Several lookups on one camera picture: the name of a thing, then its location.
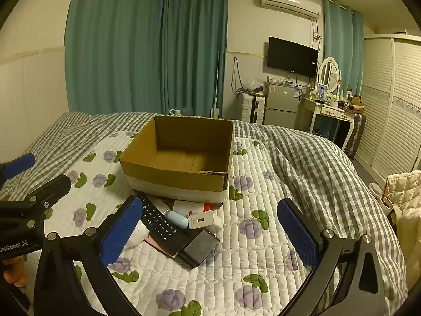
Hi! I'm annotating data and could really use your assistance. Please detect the person's left hand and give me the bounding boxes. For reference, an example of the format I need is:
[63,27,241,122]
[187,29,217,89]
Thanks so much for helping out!
[1,257,29,288]

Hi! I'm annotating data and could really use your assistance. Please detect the grey gingham duvet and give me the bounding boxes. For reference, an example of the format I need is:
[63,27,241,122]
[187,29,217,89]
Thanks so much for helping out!
[0,111,412,316]

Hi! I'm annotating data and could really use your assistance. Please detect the white air conditioner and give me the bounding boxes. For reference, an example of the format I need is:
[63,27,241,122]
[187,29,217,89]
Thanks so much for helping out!
[259,0,322,20]

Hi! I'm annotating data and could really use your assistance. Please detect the dark suitcase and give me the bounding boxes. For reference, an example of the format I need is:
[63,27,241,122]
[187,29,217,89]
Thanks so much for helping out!
[343,113,367,159]

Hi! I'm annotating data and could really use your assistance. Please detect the black wall television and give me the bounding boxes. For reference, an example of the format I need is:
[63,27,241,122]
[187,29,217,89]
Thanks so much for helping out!
[267,36,319,78]

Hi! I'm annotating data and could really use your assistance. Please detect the black rectangular case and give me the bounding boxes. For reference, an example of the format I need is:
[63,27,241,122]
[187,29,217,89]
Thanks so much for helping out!
[179,227,220,268]

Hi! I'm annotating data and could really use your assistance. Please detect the beige quilted jacket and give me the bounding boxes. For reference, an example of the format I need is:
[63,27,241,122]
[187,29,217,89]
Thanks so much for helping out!
[383,170,421,291]

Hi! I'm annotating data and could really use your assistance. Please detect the white louvred wardrobe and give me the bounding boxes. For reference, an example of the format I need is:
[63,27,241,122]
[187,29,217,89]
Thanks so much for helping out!
[356,34,421,177]

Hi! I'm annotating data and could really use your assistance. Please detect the white oval mirror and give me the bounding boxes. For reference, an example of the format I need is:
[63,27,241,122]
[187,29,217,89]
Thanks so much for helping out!
[317,57,341,93]

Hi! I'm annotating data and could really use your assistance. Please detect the white charger adapter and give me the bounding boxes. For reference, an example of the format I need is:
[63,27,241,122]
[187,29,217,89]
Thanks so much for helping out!
[188,211,224,234]

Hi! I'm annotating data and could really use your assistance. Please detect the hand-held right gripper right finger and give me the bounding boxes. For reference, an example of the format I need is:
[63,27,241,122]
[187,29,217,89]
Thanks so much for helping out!
[277,198,386,316]

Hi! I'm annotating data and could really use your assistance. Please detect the grey small fridge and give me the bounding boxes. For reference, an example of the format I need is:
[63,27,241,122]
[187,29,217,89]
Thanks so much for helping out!
[263,82,302,129]

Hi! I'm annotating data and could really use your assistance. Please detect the white suitcase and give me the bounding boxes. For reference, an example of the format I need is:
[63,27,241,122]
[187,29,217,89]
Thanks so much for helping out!
[241,93,266,124]

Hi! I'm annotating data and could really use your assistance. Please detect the white floral quilt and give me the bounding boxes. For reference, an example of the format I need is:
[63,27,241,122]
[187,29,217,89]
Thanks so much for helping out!
[42,131,409,316]

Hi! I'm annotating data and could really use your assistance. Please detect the hanging black cables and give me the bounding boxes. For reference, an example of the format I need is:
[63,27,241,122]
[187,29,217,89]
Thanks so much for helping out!
[231,56,244,97]

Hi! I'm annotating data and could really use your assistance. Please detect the white bottle with red cap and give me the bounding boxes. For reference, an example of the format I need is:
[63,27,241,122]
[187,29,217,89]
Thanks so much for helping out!
[173,200,215,218]

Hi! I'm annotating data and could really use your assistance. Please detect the white round device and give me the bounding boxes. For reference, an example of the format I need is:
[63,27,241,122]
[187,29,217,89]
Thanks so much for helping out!
[126,219,151,251]

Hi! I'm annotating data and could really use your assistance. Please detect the light blue bottle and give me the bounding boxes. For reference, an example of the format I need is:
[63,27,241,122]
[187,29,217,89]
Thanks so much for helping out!
[167,211,190,229]

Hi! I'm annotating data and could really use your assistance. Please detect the brown cardboard box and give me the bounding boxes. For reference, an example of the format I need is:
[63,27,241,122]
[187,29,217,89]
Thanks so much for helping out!
[119,115,235,204]

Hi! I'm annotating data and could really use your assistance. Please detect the white dressing table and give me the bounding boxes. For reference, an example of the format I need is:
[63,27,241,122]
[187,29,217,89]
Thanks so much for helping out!
[302,95,358,152]

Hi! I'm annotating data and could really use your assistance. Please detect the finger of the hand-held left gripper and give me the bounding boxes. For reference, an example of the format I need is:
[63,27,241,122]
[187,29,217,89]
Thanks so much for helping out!
[18,174,72,214]
[0,153,36,186]

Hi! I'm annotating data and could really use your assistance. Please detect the white cup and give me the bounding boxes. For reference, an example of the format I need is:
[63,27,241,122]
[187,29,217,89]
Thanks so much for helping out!
[368,182,394,210]

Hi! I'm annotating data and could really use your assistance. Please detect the white mop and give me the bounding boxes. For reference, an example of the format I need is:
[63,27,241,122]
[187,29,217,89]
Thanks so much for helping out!
[210,51,220,119]

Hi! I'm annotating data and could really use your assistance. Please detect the teal curtain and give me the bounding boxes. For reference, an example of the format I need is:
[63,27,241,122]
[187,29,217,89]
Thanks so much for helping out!
[64,0,166,116]
[161,0,229,118]
[322,0,364,97]

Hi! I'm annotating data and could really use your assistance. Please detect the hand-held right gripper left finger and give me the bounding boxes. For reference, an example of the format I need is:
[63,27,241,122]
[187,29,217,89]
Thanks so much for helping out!
[33,196,145,316]

